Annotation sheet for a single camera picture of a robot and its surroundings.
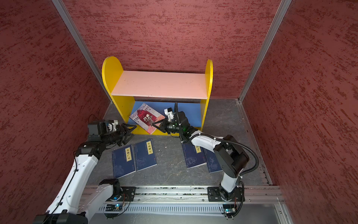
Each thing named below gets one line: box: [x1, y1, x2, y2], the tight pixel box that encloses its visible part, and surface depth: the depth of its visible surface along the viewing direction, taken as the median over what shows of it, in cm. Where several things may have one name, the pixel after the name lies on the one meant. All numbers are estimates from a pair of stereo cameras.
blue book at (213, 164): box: [203, 147, 223, 174], surface depth 86 cm
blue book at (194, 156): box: [181, 140, 207, 169], surface depth 89 cm
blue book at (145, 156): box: [134, 138, 158, 172], surface depth 90 cm
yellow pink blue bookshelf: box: [102, 56, 214, 132], surface depth 74 cm
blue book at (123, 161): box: [111, 144, 137, 179], surface depth 87 cm
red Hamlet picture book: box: [129, 102, 166, 135], surface depth 82 cm
